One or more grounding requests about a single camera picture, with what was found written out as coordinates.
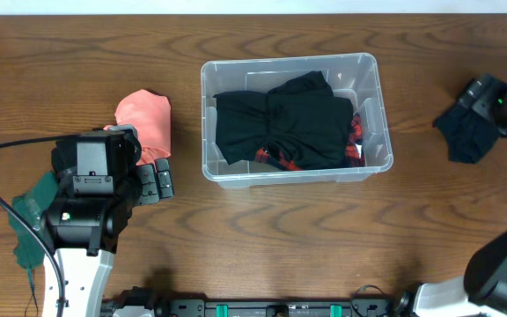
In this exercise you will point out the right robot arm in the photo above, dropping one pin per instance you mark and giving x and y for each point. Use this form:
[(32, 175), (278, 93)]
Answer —
[(481, 291)]

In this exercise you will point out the salmon pink folded cloth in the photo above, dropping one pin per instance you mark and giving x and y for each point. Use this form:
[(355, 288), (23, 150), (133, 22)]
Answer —
[(150, 115)]

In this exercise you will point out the red black plaid shirt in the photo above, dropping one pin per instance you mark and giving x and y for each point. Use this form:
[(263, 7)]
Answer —
[(353, 154)]

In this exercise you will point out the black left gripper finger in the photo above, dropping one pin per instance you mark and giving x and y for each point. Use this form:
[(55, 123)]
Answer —
[(148, 177), (165, 182)]

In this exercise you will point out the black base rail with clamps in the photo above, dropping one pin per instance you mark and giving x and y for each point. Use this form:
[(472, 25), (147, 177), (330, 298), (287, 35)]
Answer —
[(369, 300)]

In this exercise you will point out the black garment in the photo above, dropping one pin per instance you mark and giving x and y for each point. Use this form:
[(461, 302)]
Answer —
[(299, 125)]

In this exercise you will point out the dark navy garment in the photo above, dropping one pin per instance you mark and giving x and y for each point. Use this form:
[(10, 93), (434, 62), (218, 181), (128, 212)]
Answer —
[(469, 136)]

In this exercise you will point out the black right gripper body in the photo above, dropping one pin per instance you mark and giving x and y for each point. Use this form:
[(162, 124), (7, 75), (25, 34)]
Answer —
[(494, 102)]

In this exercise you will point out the clear plastic storage container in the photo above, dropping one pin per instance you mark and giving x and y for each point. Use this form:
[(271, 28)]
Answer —
[(352, 76)]

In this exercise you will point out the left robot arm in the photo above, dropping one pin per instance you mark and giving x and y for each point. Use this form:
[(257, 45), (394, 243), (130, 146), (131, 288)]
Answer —
[(82, 232)]

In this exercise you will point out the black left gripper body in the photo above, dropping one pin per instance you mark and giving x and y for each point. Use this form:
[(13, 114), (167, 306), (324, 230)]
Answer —
[(127, 184)]

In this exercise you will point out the black folded cloth left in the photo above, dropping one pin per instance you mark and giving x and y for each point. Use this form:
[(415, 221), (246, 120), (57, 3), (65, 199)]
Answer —
[(64, 162)]

